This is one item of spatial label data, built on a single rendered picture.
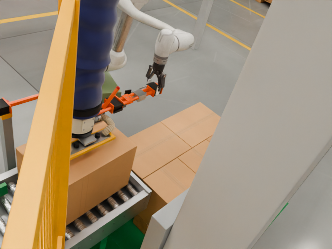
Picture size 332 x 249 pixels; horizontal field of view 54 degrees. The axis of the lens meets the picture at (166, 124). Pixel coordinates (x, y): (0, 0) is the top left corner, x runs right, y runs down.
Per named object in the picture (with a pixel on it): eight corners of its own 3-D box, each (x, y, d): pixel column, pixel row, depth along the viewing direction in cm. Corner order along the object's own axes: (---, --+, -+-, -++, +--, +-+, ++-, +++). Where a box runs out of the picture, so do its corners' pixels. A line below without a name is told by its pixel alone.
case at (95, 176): (55, 233, 197) (56, 192, 172) (19, 190, 213) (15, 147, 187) (128, 184, 237) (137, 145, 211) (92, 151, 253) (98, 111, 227)
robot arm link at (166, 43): (160, 59, 197) (176, 56, 204) (166, 35, 187) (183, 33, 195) (149, 50, 202) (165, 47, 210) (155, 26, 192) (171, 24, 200)
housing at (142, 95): (138, 102, 208) (139, 97, 205) (131, 97, 211) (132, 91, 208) (145, 99, 213) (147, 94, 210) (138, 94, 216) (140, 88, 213)
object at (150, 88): (152, 97, 216) (154, 91, 213) (145, 91, 219) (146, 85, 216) (161, 94, 222) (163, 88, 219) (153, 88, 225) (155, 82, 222)
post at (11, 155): (12, 207, 262) (1, 111, 199) (8, 201, 265) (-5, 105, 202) (20, 203, 266) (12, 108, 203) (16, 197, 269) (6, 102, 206)
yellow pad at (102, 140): (65, 162, 169) (65, 156, 166) (54, 151, 173) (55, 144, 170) (115, 139, 192) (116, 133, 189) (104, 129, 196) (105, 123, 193)
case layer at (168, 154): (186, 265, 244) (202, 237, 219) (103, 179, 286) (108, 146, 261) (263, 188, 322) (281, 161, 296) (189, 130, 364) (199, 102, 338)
